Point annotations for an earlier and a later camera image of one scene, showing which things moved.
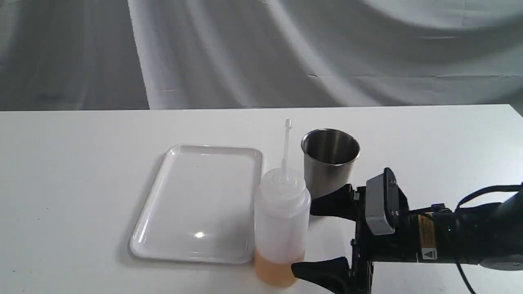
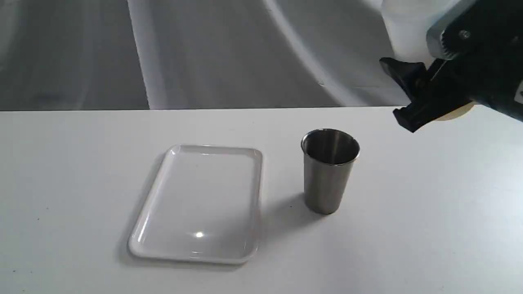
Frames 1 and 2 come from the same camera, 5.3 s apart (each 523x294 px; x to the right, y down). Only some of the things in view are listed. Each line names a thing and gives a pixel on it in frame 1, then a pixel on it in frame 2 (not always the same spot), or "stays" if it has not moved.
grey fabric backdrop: [85, 54] stays
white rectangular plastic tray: [201, 206] stays
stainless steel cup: [329, 155] stays
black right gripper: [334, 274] → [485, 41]
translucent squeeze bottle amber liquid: [282, 222] → [408, 22]
